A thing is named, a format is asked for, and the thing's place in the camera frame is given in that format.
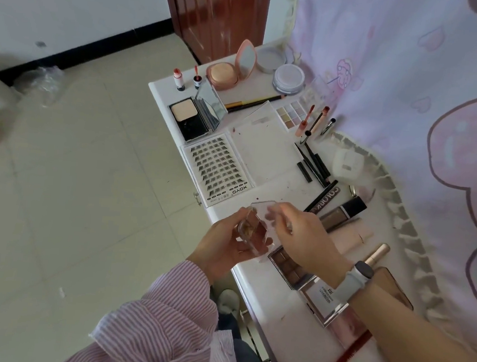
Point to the pink cushion compact with mirror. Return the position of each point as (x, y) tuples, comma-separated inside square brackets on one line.
[(227, 71)]

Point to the black and gold makeup brush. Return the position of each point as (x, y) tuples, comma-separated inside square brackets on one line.
[(253, 101)]

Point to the person's left hand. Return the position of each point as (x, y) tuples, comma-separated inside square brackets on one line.
[(219, 252)]

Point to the gold concealer tube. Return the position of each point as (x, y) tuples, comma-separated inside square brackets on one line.
[(377, 254)]

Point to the person's right hand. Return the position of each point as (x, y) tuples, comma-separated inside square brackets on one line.
[(312, 243)]

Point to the red lip gloss tube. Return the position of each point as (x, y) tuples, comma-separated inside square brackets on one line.
[(196, 78)]

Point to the red pencil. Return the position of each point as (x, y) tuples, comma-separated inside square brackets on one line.
[(343, 359)]

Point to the black powder compact with mirror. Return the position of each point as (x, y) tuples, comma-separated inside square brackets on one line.
[(192, 118)]

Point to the small white box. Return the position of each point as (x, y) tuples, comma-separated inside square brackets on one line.
[(347, 164)]

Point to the dark foundation bottle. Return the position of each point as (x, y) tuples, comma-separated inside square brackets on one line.
[(341, 215)]

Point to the black eyeliner pen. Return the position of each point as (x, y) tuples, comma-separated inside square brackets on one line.
[(319, 159)]

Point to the silver and black mascara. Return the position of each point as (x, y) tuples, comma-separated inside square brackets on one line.
[(322, 130)]

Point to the small clear makeup compact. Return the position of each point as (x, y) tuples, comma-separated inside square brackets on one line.
[(255, 232)]

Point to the person's right fingers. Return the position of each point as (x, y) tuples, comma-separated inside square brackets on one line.
[(285, 216)]

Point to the brown wooden door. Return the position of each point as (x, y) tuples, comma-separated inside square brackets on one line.
[(217, 14)]

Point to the round lilac jar lid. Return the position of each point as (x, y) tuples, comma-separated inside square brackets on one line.
[(270, 58)]

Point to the brown phone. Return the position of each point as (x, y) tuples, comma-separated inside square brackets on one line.
[(396, 286)]

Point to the person's right forearm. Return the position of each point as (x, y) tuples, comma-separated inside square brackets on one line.
[(412, 340)]

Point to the clear plastic box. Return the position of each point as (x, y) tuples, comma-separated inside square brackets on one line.
[(323, 88)]

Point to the peach lip gloss tube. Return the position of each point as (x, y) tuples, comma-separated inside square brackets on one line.
[(319, 120)]

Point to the black eyeliner pencil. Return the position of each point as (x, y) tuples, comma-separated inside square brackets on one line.
[(308, 164)]

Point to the person's left thumb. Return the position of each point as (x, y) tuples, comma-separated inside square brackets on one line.
[(255, 247)]

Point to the white shoe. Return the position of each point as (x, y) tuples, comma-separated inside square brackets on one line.
[(228, 302)]

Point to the blue jeans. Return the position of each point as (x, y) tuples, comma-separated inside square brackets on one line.
[(241, 341)]

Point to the round clear powder jar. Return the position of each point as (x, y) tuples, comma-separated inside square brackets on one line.
[(288, 79)]

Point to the pink lip gloss tube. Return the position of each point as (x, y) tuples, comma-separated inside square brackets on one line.
[(304, 122)]

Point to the black mascara tube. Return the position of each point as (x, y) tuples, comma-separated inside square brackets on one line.
[(324, 196)]

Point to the brown eyeshadow palette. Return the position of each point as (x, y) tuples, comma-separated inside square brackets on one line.
[(287, 268)]

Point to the pink striped shirt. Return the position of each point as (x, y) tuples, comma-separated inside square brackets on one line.
[(155, 325)]

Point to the clear plastic bag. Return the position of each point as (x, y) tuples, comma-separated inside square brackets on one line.
[(39, 82)]

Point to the false eyelash tray case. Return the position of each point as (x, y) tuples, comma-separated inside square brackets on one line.
[(216, 168)]

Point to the pale pink cream tube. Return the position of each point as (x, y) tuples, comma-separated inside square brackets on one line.
[(352, 238)]

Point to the pale grey smartwatch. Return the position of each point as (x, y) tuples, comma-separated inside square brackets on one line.
[(356, 281)]

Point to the clear pastel eyeshadow palette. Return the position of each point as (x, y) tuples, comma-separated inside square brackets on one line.
[(291, 114)]

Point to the red lipstick with white base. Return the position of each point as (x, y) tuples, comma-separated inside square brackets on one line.
[(177, 81)]

